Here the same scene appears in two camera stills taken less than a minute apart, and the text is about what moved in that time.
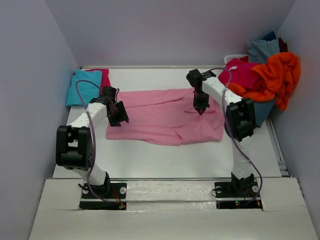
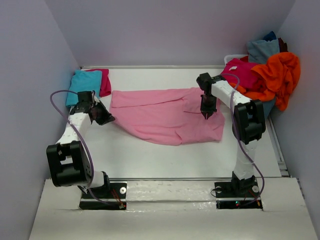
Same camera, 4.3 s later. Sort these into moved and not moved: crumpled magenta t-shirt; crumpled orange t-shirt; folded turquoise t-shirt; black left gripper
Moved: black left gripper
Not moved: crumpled magenta t-shirt; crumpled orange t-shirt; folded turquoise t-shirt
